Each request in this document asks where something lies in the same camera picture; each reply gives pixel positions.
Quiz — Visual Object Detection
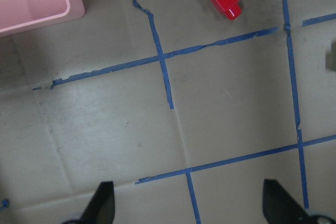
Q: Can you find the pink plastic box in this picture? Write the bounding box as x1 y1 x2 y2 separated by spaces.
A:
1 0 85 37

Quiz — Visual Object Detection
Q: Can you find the red toy block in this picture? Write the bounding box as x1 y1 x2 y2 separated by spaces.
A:
210 0 242 20

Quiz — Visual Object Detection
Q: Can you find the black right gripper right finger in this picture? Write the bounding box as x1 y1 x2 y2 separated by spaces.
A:
262 179 306 224

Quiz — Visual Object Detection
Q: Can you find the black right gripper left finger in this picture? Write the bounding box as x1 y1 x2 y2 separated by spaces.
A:
79 181 115 224

